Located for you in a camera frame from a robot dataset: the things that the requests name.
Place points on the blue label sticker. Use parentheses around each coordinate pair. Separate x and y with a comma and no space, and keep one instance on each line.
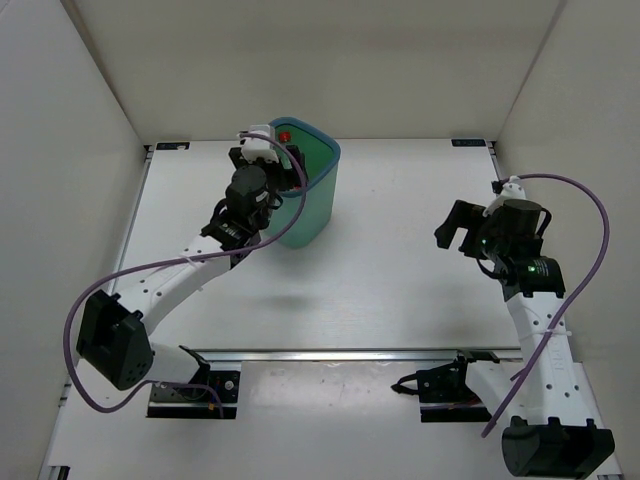
(468,142)
(172,146)

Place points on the blue label sticker left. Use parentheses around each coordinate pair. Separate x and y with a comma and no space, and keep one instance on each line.
(172,146)

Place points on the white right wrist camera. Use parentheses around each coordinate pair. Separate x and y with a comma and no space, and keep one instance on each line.
(506,189)

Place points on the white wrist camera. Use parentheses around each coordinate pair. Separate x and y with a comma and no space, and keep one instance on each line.
(506,189)
(256,150)

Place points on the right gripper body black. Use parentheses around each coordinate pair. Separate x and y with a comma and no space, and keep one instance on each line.
(490,242)

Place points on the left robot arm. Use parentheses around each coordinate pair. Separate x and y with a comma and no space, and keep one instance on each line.
(115,328)

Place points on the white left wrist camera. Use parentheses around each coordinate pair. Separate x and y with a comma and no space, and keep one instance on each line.
(256,150)

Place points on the green plastic bin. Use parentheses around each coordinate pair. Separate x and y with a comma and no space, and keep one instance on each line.
(322,154)

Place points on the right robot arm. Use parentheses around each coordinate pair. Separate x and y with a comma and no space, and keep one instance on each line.
(547,428)

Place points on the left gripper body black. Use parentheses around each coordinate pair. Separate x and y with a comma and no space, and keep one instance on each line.
(278,177)

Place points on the aluminium table edge rail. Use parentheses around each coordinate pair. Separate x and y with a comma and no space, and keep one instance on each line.
(347,355)

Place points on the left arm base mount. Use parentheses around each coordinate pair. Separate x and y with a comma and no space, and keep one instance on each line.
(212,393)

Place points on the blue label sticker right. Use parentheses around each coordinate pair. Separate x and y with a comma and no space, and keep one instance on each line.
(468,142)

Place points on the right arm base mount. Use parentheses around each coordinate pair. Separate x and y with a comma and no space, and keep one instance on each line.
(442,392)

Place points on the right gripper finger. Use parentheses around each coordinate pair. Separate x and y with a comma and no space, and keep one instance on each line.
(445,233)
(465,213)

